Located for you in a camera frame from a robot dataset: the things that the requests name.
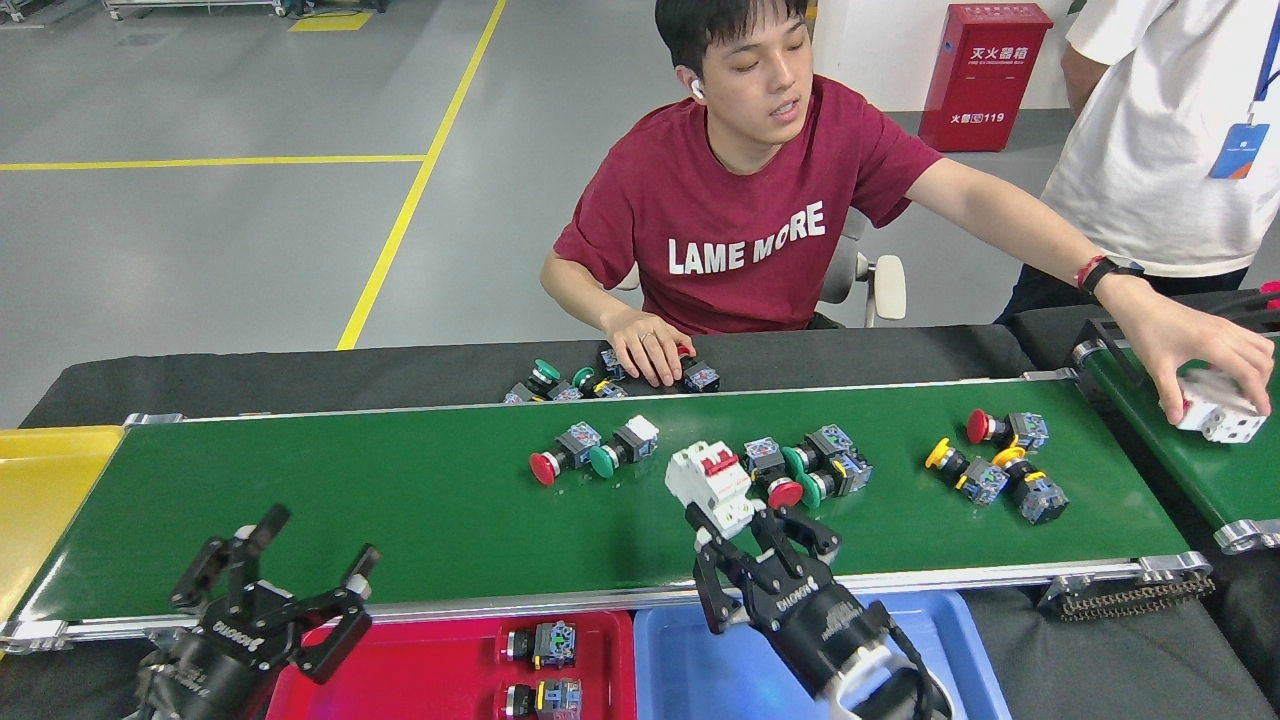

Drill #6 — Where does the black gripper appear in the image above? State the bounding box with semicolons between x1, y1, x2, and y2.
140;503;382;720
685;503;898;698

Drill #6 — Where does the white circuit breaker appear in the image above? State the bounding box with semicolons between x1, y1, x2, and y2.
1165;370;1269;446
665;441;758;541

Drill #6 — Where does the yellow push button switch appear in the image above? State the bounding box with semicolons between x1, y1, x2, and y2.
925;438;1009;506
992;447;1069;526

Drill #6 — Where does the blue plastic tray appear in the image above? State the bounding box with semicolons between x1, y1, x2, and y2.
633;590;1013;720

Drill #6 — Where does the red plastic tray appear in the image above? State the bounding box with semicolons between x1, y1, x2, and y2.
265;610;638;720

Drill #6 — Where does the long green conveyor belt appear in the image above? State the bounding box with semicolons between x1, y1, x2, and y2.
0;368;1216;656

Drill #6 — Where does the yellow plastic tray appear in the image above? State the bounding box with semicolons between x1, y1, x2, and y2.
0;425;126;626

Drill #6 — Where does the short green conveyor belt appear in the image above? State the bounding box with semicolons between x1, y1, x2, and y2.
1072;335;1280;554

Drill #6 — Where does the seated person's right hand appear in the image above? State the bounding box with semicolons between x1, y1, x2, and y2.
603;308;698;388

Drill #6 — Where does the seated person's left hand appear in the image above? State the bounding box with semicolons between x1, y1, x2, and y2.
1125;285;1276;426

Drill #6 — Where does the black table cloth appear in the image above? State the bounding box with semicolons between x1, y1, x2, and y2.
0;290;1280;720

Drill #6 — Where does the white office chair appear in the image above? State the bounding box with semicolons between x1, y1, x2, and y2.
615;210;907;329

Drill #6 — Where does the seated person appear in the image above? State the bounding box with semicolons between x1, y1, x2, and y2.
540;0;1141;336

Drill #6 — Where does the black wrist watch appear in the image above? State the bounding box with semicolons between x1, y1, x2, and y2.
1080;255;1146;296

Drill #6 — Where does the red fire extinguisher box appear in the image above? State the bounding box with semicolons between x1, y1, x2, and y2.
918;3;1054;153

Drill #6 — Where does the standing person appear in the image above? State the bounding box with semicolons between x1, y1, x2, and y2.
995;0;1280;323

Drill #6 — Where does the metal cart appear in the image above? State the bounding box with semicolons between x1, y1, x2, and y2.
100;0;289;21

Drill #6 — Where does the black drive chain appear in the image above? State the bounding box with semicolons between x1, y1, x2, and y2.
1040;572;1218;621

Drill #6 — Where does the black cable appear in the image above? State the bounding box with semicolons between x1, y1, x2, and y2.
1215;305;1280;336
1215;290;1280;319

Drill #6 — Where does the blue lanyard with badge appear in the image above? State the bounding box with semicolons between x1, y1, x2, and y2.
1207;10;1280;181

